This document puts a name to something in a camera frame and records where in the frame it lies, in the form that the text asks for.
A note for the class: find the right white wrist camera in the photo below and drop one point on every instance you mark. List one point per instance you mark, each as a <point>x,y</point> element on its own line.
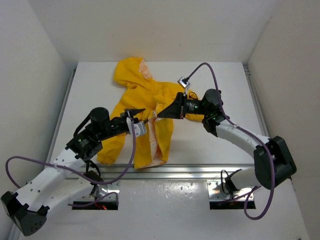
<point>184,82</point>

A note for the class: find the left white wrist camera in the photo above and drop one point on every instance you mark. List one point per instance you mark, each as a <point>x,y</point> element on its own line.
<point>139,130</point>

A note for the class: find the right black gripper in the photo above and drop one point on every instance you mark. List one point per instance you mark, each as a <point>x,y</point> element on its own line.
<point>177,109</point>

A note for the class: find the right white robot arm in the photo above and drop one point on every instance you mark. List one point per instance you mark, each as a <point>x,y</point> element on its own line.
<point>218,125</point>

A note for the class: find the aluminium front rail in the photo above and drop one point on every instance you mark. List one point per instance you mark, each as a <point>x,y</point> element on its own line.
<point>170,171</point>

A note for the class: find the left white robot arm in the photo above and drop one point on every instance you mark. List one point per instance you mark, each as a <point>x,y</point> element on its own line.
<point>72,174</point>

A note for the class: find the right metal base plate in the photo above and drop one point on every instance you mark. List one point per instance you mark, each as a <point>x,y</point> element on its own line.
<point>215,193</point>

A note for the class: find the yellow hooded jacket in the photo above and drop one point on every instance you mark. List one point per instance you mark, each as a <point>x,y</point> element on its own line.
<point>143,92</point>

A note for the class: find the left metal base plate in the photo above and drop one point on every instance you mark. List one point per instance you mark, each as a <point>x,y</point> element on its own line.
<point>113,188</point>

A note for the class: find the aluminium left side rail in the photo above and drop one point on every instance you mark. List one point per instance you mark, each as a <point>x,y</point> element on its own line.
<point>15,232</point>

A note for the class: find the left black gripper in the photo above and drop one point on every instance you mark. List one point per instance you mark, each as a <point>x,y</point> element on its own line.
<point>132,111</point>

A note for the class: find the aluminium right side rail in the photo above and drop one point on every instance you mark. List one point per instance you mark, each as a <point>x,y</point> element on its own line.
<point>255,92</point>

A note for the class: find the metal base plate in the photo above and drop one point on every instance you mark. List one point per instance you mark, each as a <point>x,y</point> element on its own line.
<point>215,193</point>
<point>113,188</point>

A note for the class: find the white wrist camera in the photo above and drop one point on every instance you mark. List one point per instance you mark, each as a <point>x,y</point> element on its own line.
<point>139,130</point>
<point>184,82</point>

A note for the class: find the aluminium rail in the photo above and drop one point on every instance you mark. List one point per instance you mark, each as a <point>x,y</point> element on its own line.
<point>15,232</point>
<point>170,171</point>
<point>255,92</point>

